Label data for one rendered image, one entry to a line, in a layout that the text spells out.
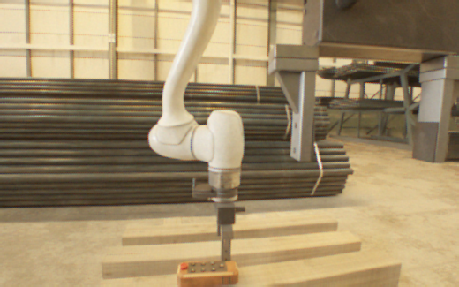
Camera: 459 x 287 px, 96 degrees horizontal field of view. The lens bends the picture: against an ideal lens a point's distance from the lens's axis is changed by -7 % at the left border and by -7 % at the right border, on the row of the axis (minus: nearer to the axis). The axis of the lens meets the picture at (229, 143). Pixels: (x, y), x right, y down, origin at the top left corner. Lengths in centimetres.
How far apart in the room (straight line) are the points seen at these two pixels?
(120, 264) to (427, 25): 94
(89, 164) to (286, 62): 172
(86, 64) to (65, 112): 802
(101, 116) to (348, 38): 178
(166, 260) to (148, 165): 94
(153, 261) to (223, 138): 53
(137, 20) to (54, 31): 298
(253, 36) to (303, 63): 975
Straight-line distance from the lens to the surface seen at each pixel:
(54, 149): 197
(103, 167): 178
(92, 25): 1025
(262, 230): 110
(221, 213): 61
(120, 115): 185
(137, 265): 92
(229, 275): 75
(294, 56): 21
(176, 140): 63
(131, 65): 948
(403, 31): 25
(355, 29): 23
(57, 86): 258
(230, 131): 58
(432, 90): 29
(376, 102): 737
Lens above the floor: 69
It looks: 7 degrees down
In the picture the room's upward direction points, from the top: 1 degrees clockwise
